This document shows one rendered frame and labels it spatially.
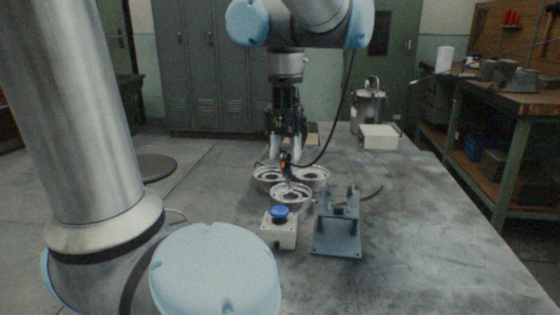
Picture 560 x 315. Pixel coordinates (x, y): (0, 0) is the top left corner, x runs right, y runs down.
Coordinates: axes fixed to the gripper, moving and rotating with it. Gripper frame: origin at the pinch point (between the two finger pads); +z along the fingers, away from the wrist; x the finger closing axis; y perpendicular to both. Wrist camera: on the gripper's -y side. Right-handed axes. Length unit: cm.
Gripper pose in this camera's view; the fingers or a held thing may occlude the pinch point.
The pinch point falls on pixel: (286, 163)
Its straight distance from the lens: 77.3
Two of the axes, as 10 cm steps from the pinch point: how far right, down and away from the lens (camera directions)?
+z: 0.0, 9.3, 3.6
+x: 9.9, 0.6, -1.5
